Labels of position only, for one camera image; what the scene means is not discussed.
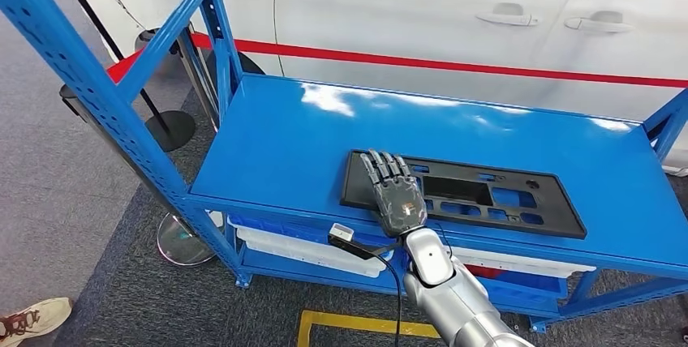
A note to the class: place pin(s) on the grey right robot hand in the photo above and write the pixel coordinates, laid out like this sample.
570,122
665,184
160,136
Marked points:
398,202

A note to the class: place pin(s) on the black plastic mounting panel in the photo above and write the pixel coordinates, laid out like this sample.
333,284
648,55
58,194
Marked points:
559,210

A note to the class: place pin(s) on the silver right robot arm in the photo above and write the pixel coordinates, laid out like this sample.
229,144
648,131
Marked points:
457,307

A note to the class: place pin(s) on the blue metal shelf rack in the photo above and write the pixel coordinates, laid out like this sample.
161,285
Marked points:
295,135

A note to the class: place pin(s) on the white plastic crate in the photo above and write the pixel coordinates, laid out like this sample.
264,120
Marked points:
301,250
322,268
537,268

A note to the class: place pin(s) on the red item in crate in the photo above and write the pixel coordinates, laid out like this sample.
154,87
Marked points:
484,272

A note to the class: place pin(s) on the blue plastic crate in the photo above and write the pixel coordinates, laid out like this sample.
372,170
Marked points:
269,228
527,293

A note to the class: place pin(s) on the red barrier belt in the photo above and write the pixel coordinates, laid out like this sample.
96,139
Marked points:
430,62

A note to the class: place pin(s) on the white car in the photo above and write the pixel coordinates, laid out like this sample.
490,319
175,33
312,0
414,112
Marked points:
403,11

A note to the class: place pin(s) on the black thin stand round base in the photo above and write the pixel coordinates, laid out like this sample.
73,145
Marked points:
171,131

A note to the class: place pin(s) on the beige sneaker brown laces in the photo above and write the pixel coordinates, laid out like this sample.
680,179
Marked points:
37,317

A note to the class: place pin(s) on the chrome stanchion post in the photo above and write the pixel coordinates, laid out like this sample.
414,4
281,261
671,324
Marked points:
196,73
180,242

